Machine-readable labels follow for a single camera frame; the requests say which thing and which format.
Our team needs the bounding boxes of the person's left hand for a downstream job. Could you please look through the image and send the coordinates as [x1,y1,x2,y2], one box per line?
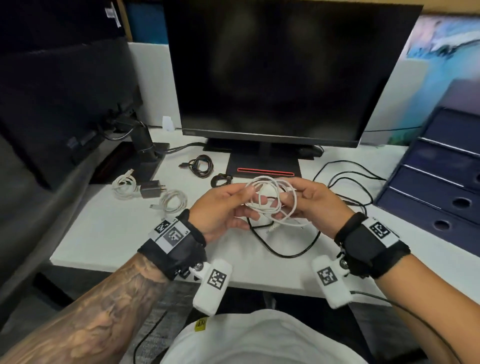
[187,182,262,245]

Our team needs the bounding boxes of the person's right hand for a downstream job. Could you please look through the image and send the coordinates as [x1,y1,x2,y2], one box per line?
[271,177,356,241]

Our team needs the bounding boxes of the thin white green-tipped cable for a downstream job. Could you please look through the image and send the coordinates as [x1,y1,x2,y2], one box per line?
[149,189,188,215]

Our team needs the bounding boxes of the small black cable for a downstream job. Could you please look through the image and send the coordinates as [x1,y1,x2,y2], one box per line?
[179,154,215,179]

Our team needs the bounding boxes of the long black cable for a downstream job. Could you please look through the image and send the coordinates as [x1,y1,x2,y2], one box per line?
[247,160,388,260]

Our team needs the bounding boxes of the black charger plug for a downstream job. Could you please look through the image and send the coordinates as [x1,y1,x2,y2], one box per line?
[139,180,168,200]

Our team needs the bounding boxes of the white cable with black charger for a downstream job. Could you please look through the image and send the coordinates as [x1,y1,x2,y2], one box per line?
[111,168,138,200]

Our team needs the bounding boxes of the navy blue drawer unit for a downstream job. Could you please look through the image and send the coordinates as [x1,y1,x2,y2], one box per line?
[374,78,480,258]

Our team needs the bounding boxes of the person's left forearm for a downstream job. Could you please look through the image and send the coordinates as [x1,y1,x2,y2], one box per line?
[0,253,170,364]

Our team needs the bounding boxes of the person's right forearm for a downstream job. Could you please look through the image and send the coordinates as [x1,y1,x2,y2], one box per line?
[374,254,480,364]

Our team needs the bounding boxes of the person's black trousers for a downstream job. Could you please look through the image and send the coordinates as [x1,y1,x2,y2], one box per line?
[217,288,376,364]

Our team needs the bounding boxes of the person's white shirt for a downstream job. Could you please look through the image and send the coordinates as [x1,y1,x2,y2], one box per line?
[161,309,370,364]

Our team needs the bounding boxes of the small black oval device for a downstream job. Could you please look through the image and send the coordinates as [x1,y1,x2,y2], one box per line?
[298,145,325,158]

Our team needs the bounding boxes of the white partition panel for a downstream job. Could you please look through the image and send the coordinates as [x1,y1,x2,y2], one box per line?
[127,41,183,128]
[359,59,430,146]

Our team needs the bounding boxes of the black computer monitor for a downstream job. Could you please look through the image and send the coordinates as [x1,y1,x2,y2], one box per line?
[163,0,424,148]

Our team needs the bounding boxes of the grey fabric couch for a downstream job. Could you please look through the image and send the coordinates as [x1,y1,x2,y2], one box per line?
[0,134,113,331]

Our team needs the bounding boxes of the black panel with white sticker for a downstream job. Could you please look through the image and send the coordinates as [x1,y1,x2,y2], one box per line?
[0,0,127,55]

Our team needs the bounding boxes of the black left wrist strap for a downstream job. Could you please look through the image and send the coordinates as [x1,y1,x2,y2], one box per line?
[137,209,208,281]

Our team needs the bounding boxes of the black wrist strap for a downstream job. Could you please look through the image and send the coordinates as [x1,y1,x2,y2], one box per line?
[137,209,208,281]
[333,211,412,279]

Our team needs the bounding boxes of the black right wrist strap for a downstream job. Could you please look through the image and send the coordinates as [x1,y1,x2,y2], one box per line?
[333,211,412,279]

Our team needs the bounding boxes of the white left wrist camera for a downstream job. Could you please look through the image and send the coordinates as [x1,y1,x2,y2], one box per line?
[192,258,233,317]

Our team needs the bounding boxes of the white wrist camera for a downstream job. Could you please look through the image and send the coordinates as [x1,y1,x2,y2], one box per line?
[311,254,354,310]
[192,258,233,317]

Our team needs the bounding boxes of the black monitor link cable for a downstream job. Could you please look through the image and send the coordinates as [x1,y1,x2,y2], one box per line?
[164,141,207,155]

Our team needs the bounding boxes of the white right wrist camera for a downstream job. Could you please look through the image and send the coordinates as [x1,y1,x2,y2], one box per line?
[311,254,354,310]

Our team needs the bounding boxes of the black monitor arm base plate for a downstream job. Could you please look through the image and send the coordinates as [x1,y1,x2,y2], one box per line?
[89,142,170,185]

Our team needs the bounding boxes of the black monitor power cable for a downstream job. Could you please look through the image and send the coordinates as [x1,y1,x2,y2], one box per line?
[101,119,147,142]

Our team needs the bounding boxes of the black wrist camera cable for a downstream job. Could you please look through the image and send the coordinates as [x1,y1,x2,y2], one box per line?
[133,309,169,364]
[349,290,463,364]

